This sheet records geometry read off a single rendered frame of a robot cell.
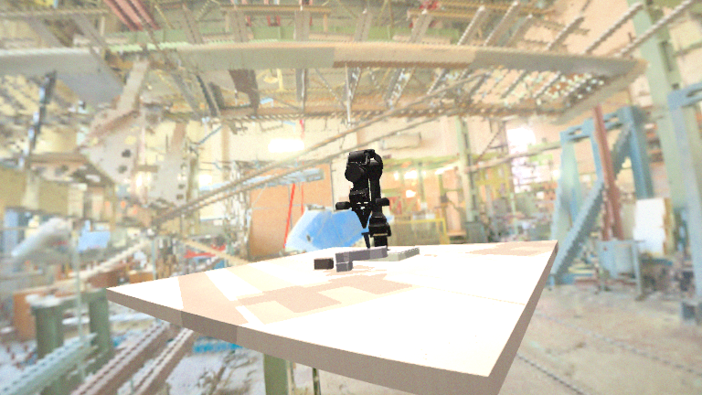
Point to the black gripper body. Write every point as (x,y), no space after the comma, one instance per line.
(370,204)

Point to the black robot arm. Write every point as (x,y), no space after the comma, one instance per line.
(359,169)

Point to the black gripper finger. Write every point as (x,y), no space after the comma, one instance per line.
(360,215)
(367,212)

